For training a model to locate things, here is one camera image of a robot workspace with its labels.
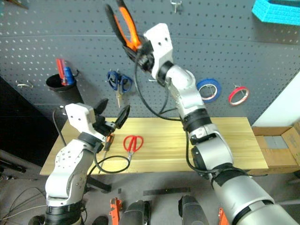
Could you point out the dark rounded robot part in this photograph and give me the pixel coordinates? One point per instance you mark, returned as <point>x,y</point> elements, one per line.
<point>137,213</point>
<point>193,211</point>

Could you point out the black cabinet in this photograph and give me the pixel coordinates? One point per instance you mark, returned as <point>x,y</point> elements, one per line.
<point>23,131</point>

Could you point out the black floor strip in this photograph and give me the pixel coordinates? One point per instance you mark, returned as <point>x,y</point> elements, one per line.
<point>166,191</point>

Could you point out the brown cardboard box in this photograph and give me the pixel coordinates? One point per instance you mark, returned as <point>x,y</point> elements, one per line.
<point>279,159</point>

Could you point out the black pegboard cup holder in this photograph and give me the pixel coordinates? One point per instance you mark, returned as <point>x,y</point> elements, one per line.
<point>68,93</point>

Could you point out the grey metal pegboard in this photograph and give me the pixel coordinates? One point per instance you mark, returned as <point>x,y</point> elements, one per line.
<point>211,47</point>

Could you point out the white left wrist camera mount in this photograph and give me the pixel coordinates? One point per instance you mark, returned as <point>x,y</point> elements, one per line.
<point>77,114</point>

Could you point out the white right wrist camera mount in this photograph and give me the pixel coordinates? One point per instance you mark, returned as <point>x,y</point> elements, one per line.
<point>161,37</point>

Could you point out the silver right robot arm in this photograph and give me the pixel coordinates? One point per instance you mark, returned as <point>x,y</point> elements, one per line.
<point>211,150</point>

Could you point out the orange and black pliers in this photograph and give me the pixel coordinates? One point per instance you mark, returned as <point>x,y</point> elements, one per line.
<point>127,25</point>

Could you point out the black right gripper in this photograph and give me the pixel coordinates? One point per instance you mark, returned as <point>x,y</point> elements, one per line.
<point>146,59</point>

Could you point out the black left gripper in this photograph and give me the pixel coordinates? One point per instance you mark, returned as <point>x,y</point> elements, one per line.
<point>103,126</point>

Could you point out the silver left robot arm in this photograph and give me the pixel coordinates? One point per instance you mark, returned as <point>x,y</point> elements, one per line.
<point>70,164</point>

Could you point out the metal pegboard hook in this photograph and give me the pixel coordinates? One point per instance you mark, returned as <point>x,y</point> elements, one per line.
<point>152,80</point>
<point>24,84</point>
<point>176,5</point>

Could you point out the blue tape roll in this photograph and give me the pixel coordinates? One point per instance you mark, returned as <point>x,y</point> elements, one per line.
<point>208,81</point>

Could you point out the red pen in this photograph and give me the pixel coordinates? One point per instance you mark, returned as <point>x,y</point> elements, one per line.
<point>63,70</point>
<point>58,70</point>

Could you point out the red tape roll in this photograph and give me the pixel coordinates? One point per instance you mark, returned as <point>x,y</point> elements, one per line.
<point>231,96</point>

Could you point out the blue marker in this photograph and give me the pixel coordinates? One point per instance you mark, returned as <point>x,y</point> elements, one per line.
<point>69,75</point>

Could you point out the orange bracket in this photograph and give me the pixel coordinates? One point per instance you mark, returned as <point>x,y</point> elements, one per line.
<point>222,216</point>
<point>114,209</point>

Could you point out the black table leg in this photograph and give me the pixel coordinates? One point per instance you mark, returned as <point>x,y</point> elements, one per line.
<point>99,185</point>

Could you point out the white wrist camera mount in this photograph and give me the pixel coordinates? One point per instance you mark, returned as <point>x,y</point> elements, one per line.
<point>77,114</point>
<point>161,37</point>

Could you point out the orange and black screwdriver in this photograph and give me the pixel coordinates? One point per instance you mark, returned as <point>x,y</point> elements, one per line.
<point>109,141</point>

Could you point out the cyan mesh basket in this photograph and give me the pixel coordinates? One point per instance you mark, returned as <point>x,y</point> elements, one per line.
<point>276,12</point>

